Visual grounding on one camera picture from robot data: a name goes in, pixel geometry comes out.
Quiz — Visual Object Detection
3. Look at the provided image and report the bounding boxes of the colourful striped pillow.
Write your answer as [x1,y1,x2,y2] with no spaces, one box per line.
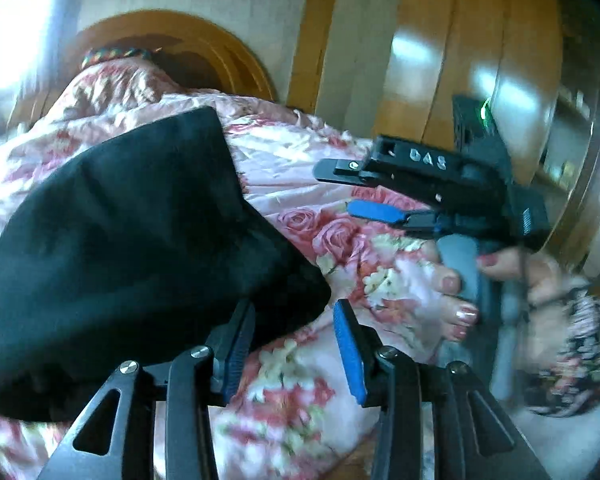
[80,47,152,70]

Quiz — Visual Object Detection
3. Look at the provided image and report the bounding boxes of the wooden arched headboard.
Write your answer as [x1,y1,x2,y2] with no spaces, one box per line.
[7,10,277,128]

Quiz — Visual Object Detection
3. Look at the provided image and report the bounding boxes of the right hand painted nails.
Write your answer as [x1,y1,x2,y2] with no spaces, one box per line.
[422,242,571,372]

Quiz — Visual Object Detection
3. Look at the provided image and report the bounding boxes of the wooden wardrobe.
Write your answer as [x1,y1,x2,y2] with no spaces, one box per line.
[286,0,600,275]

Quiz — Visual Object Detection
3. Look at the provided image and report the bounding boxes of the floral patterned sleeve forearm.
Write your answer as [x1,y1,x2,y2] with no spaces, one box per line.
[524,287,600,417]

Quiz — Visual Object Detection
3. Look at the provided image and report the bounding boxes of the floral pink bed quilt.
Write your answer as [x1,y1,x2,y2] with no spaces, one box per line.
[0,58,443,479]

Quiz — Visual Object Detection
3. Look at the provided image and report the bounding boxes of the black pants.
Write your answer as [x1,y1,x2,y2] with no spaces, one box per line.
[0,107,331,422]

